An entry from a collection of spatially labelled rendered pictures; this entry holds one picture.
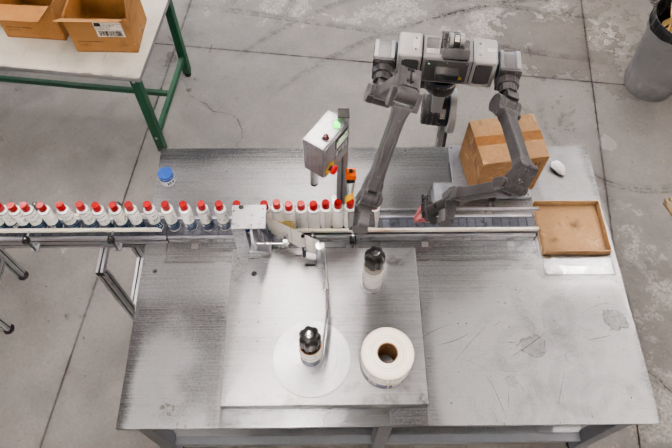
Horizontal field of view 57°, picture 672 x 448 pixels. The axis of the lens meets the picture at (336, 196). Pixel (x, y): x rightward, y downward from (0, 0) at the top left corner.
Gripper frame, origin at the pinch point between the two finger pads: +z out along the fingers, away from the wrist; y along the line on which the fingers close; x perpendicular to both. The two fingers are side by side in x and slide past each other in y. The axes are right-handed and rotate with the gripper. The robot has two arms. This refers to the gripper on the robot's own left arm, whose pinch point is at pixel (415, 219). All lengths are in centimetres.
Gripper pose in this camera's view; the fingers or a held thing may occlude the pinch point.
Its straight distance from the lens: 276.0
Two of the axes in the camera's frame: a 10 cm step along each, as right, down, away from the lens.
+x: 7.7, 3.3, 5.4
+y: 0.0, 8.6, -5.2
